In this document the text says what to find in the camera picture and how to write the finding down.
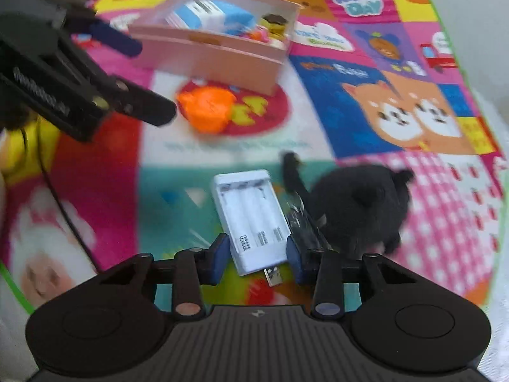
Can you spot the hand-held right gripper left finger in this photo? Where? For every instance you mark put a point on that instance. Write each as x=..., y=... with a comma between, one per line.
x=219, y=260

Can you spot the toy pudding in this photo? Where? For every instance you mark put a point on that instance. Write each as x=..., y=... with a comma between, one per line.
x=275, y=26

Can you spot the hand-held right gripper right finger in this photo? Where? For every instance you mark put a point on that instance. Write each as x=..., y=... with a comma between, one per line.
x=296, y=260

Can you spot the colourful printed play mat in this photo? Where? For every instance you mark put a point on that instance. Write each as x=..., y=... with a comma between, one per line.
x=358, y=99

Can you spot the white blue tissue pack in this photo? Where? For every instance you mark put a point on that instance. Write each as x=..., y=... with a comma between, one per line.
x=206, y=16

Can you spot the white battery charger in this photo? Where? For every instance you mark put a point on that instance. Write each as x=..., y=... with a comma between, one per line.
x=248, y=215

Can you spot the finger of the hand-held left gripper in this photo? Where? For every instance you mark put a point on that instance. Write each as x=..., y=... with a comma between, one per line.
x=147, y=105
x=117, y=39

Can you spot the black plush toy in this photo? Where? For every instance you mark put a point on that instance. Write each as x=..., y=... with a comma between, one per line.
x=358, y=207

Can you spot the pink cardboard box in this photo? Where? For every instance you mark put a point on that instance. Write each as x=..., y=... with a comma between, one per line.
x=222, y=57

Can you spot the orange plastic toy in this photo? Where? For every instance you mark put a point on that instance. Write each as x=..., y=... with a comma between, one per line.
x=206, y=109

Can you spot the clear plastic wrapper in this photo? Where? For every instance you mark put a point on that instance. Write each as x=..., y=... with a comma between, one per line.
x=304, y=223

